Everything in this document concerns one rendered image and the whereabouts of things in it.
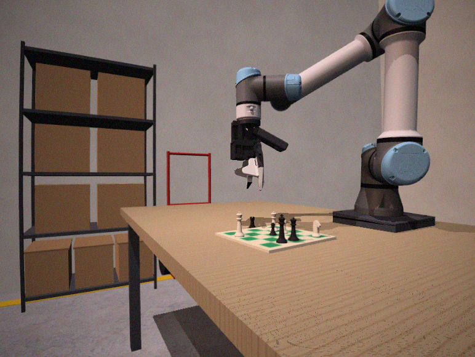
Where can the white chess king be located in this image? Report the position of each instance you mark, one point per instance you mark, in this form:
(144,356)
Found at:
(239,232)

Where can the white knight chess piece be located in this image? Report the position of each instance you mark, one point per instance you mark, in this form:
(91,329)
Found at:
(316,226)

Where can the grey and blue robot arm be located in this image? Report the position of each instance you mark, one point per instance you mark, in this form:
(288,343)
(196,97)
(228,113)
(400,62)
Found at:
(398,157)

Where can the green and cream checkered chessboard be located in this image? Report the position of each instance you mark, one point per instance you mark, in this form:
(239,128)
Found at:
(259,238)

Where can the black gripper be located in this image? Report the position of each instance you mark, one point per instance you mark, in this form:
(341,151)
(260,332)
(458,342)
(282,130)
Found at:
(245,145)

